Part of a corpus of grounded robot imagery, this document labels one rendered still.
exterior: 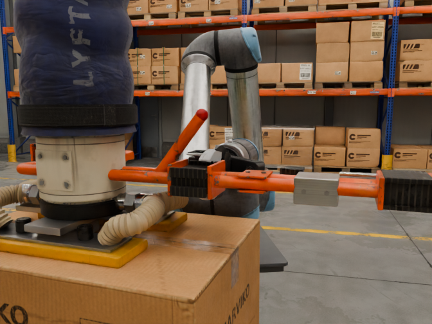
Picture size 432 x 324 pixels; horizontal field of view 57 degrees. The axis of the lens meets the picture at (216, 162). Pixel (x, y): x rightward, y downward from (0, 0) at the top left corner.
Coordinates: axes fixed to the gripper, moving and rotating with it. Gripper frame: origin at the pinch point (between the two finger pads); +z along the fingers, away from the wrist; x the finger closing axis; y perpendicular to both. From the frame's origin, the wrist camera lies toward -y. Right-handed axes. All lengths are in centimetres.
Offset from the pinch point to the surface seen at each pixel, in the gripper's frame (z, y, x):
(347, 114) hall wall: -854, -29, -9
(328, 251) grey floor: -293, -15, -120
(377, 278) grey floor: -247, -53, -120
